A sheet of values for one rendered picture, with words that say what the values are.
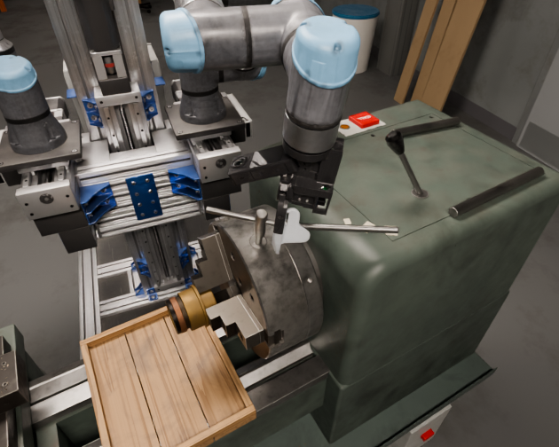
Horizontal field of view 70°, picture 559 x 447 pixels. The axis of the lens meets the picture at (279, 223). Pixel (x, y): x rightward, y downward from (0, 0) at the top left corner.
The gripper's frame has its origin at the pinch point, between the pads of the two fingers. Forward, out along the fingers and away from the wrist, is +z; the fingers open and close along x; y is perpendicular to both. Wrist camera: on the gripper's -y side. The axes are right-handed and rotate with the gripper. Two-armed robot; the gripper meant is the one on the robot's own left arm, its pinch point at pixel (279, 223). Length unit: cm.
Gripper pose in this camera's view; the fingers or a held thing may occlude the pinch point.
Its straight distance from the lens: 72.0
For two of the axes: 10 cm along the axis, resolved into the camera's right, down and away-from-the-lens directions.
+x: 1.7, -7.6, 6.2
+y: 9.8, 1.9, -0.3
